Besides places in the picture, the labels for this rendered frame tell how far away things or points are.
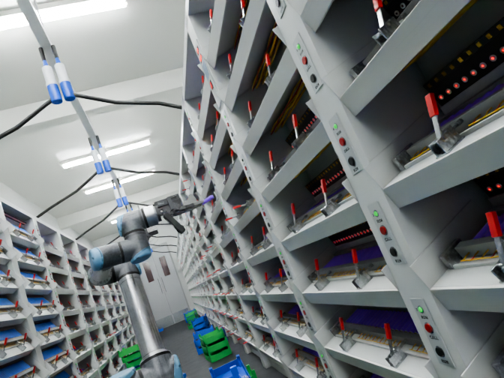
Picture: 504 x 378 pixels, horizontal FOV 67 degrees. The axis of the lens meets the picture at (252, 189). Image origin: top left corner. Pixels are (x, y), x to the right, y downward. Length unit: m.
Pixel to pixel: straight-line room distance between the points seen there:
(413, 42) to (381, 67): 0.07
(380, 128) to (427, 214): 0.18
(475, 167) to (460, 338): 0.32
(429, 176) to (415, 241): 0.15
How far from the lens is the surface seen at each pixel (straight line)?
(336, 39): 0.83
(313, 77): 0.81
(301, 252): 1.39
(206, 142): 2.18
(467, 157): 0.57
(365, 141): 0.75
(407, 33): 0.61
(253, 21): 1.08
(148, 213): 1.69
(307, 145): 0.94
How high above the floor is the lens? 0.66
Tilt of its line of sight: 11 degrees up
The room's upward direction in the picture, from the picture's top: 22 degrees counter-clockwise
